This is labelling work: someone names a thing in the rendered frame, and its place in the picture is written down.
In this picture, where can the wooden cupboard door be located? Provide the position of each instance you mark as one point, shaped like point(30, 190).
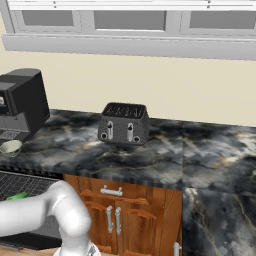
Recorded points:
point(140, 233)
point(100, 226)

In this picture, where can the black coffee machine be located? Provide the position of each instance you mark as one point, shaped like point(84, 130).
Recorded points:
point(23, 100)

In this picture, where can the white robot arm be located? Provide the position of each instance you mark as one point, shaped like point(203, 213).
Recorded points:
point(63, 213)

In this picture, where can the dark grey toaster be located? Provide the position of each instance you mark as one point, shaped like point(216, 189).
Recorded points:
point(124, 124)

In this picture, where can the wooden drawer front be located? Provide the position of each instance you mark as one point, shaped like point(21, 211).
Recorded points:
point(133, 190)

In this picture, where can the grey wall cupboards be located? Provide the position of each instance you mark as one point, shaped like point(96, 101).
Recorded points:
point(133, 23)

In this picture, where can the pale green bowl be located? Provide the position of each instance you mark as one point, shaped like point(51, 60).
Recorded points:
point(10, 147)

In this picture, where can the green cup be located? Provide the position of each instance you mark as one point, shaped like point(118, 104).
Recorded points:
point(17, 196)

